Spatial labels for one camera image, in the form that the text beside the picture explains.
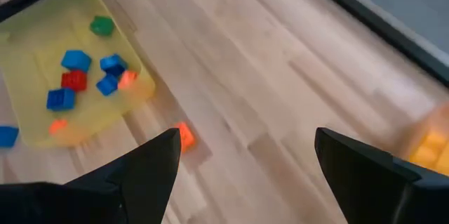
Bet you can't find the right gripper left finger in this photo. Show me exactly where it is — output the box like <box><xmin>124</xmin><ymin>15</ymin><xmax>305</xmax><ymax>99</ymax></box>
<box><xmin>65</xmin><ymin>128</ymin><xmax>182</xmax><ymax>224</ymax></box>

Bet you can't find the large yellow block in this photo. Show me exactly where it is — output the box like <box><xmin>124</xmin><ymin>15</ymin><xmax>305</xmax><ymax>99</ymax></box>
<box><xmin>408</xmin><ymin>131</ymin><xmax>449</xmax><ymax>176</ymax></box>

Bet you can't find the small red block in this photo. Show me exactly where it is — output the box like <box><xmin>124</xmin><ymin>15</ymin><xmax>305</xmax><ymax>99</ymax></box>
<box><xmin>60</xmin><ymin>70</ymin><xmax>88</xmax><ymax>93</ymax></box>

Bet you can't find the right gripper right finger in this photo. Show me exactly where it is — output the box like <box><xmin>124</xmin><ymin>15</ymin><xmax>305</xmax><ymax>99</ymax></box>
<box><xmin>314</xmin><ymin>127</ymin><xmax>420</xmax><ymax>224</ymax></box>

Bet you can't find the orange translucent plastic bin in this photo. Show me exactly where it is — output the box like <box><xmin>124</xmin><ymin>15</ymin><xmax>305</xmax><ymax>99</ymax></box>
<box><xmin>394</xmin><ymin>100</ymin><xmax>449</xmax><ymax>178</ymax></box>

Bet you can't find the yellow translucent plastic bin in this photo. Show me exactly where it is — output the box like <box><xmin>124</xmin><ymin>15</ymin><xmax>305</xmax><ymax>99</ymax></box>
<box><xmin>0</xmin><ymin>0</ymin><xmax>156</xmax><ymax>147</ymax></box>

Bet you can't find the small orange block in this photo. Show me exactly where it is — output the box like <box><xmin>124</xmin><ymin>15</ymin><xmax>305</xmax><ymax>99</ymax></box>
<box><xmin>117</xmin><ymin>70</ymin><xmax>139</xmax><ymax>91</ymax></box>
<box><xmin>48</xmin><ymin>119</ymin><xmax>69</xmax><ymax>136</ymax></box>
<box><xmin>174</xmin><ymin>121</ymin><xmax>196</xmax><ymax>154</ymax></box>

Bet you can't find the small green block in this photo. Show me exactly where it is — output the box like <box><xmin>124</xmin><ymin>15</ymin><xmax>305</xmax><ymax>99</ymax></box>
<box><xmin>89</xmin><ymin>15</ymin><xmax>116</xmax><ymax>37</ymax></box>

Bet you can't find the small blue block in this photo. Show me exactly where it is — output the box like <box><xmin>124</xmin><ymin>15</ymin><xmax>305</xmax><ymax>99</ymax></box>
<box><xmin>60</xmin><ymin>49</ymin><xmax>93</xmax><ymax>74</ymax></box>
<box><xmin>46</xmin><ymin>87</ymin><xmax>76</xmax><ymax>112</ymax></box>
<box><xmin>0</xmin><ymin>126</ymin><xmax>20</xmax><ymax>149</ymax></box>
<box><xmin>99</xmin><ymin>53</ymin><xmax>129</xmax><ymax>77</ymax></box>
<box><xmin>95</xmin><ymin>74</ymin><xmax>120</xmax><ymax>97</ymax></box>

